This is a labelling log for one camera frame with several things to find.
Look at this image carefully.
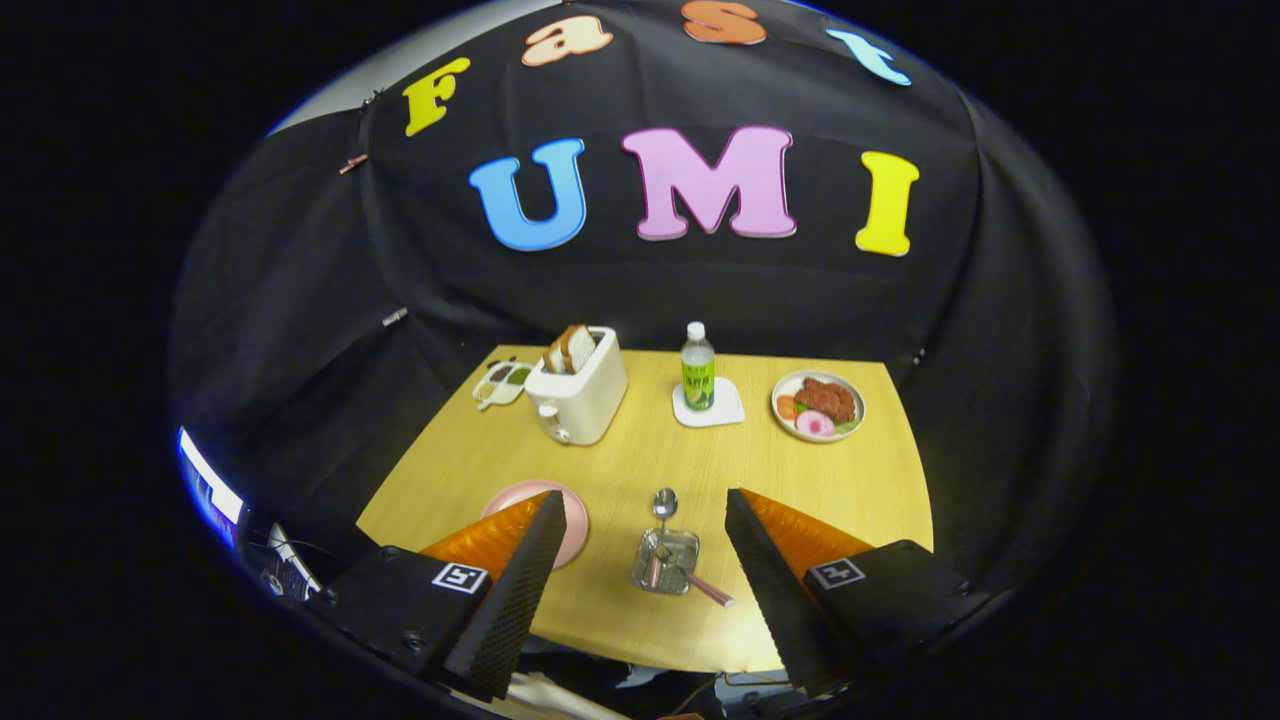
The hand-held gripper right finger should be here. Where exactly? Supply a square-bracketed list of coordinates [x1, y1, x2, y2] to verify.
[725, 488, 991, 696]

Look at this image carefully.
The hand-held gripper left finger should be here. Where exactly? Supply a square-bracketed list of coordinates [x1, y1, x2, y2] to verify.
[318, 489, 568, 703]

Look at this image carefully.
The fork with checkered handle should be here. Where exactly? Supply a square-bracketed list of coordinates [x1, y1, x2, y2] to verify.
[655, 545, 736, 609]

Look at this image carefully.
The spoon with checkered handle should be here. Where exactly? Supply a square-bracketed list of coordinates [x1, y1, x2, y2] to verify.
[645, 488, 680, 591]

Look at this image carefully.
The pink plate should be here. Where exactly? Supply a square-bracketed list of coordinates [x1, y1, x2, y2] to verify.
[481, 480, 591, 571]

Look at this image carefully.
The metal drain basket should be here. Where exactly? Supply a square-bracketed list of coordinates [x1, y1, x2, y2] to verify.
[631, 528, 701, 596]

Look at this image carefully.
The white coaster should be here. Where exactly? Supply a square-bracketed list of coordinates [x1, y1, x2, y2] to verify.
[671, 376, 746, 429]

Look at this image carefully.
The plate of toy food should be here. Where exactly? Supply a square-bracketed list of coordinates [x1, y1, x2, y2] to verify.
[771, 370, 867, 444]

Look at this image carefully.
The white toaster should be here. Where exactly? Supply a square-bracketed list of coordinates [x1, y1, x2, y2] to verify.
[524, 326, 630, 447]

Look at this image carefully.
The white divided condiment dish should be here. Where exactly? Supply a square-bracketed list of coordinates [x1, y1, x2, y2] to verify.
[472, 360, 535, 412]

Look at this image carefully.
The white monitor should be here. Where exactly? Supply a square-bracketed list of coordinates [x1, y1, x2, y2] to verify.
[262, 522, 323, 601]

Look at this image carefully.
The green label drink bottle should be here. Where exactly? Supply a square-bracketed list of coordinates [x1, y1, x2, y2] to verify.
[680, 321, 717, 412]

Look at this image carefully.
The lit computer monitor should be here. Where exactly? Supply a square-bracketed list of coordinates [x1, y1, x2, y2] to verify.
[178, 427, 246, 551]

